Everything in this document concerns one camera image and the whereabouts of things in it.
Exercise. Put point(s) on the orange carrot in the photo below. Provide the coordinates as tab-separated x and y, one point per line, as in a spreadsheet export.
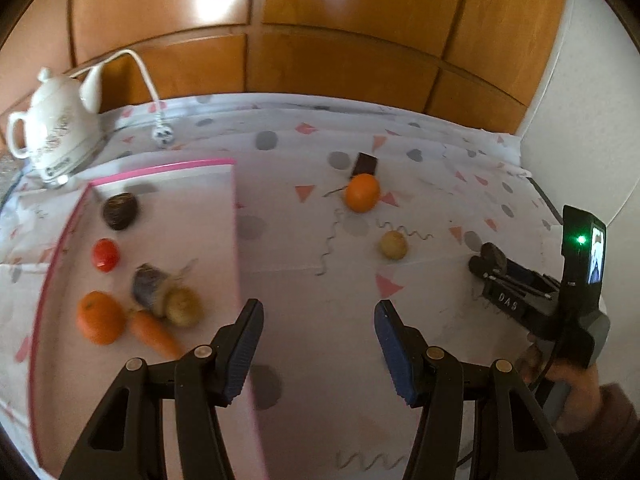
155	332

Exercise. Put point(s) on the round orange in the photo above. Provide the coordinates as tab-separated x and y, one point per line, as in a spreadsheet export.
362	192

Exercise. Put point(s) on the white ceramic electric kettle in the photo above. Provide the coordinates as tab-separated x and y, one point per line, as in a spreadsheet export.
55	120

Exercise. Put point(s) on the grey kettle base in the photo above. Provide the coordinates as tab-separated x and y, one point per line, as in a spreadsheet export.
70	167

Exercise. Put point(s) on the pink cardboard tray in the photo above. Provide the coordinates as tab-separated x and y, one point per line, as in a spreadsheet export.
210	220

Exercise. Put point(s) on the small yellow-green longan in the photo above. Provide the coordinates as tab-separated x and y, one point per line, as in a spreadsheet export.
391	244
184	306

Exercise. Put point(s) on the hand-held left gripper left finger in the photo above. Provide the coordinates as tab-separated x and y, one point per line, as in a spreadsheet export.
242	355

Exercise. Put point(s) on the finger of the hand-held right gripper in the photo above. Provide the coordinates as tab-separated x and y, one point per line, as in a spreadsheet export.
525	275
480	266

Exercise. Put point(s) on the person's right forearm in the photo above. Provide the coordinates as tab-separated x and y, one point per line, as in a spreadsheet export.
617	430

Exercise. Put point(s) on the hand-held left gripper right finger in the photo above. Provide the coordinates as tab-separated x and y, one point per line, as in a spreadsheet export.
392	350

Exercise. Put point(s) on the thin dry twig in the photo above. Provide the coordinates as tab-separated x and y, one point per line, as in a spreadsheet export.
336	191

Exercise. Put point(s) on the purple sweet potato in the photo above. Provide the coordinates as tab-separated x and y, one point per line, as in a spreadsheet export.
147	287

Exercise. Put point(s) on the dark brown square piece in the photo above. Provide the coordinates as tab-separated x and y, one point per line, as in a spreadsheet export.
365	163

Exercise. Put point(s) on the red tomato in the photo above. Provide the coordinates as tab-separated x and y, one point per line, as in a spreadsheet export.
105	254

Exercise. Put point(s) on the dark round passion fruit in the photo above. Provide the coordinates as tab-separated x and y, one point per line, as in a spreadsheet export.
120	210

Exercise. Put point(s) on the person's right hand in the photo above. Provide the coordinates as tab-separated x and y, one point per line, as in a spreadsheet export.
575	392

